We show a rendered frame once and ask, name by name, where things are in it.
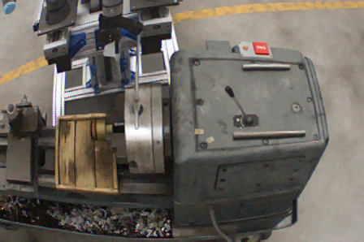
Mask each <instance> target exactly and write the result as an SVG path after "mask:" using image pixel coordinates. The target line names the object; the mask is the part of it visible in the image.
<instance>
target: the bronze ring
mask: <svg viewBox="0 0 364 242"><path fill-rule="evenodd" d="M107 133H115V127H114V124H113V123H106V117H105V118H104V119H97V121H96V120H93V121H91V123H90V134H91V137H92V140H94V141H98V142H103V141H105V142H106V134H107ZM106 143H107V142H106Z"/></svg>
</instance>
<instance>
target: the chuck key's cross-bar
mask: <svg viewBox="0 0 364 242"><path fill-rule="evenodd" d="M140 37H141V35H137V40H136V63H135V68H136V78H135V95H136V94H137V95H139V87H138V77H139V61H140V53H139V48H140ZM138 106H139V102H135V106H134V129H136V130H138Z"/></svg>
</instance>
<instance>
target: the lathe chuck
mask: <svg viewBox="0 0 364 242"><path fill-rule="evenodd" d="M138 87H139V96H140V100H141V106H142V107H143V110H142V111H141V113H140V114H139V115H138V130H136V129H134V113H133V112H132V108H133V106H134V102H133V96H134V95H135V88H134V89H125V101H124V118H125V140H126V153H127V158H128V161H129V162H130V161H132V160H135V162H136V164H137V167H132V166H130V167H129V171H130V172H131V173H143V174H144V173H155V167H154V155H153V137H152V112H151V83H141V84H138Z"/></svg>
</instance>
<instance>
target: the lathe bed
mask: <svg viewBox="0 0 364 242"><path fill-rule="evenodd" d="M56 126H57V125H52V126H41V128H40V133H41V136H39V139H38V155H39V156H38V155H37V158H38V160H37V165H38V166H37V174H38V186H37V187H38V190H37V191H38V197H30V198H35V199H36V198H37V199H42V200H51V201H63V202H68V203H77V204H82V205H98V206H102V205H104V206H110V207H118V208H119V207H125V208H134V209H135V208H144V209H153V208H156V209H171V208H174V194H175V185H174V183H173V175H174V173H173V172H171V158H165V172H163V173H144V174H143V173H131V172H130V171H129V169H127V167H128V168H129V165H128V164H126V163H118V169H120V167H121V169H122V168H123V169H122V170H121V169H120V170H118V174H119V178H118V184H119V196H118V195H110V194H96V193H94V194H91V193H84V192H77V191H76V192H69V191H63V190H62V191H59V190H58V189H57V188H56V184H55V182H56V179H54V178H55V176H56V174H55V171H56V169H55V164H56V163H55V159H56V155H55V150H56V146H55V141H56V135H55V134H56ZM7 139H8V137H6V136H4V137H0V167H2V168H6V160H7V159H6V156H5V155H7ZM42 139H43V140H42ZM42 143H43V144H42ZM47 150H48V151H47ZM51 150H52V151H51ZM46 151H47V152H46ZM4 152H5V153H4ZM45 152H46V153H45ZM3 154H4V155H3ZM43 155H45V156H44V157H42V156H43ZM48 155H49V156H48ZM51 156H52V157H51ZM41 159H42V162H41ZM47 160H49V161H48V162H47ZM2 162H3V163H2ZM38 163H39V164H41V165H39V164H38ZM49 164H50V166H52V167H50V166H49ZM51 164H52V165H51ZM119 164H120V165H123V166H120V165H119ZM126 166H127V167H126ZM42 167H43V168H42ZM43 175H44V177H43V178H44V179H43V178H42V176H43ZM53 176H54V177H53ZM40 177H41V178H40ZM40 180H41V182H40ZM53 180H54V182H53ZM126 180H127V181H126ZM125 182H126V183H125ZM50 184H51V185H50ZM48 185H49V186H48ZM124 186H125V187H124ZM123 188H124V189H123ZM126 189H127V190H126ZM26 197H28V196H26Z"/></svg>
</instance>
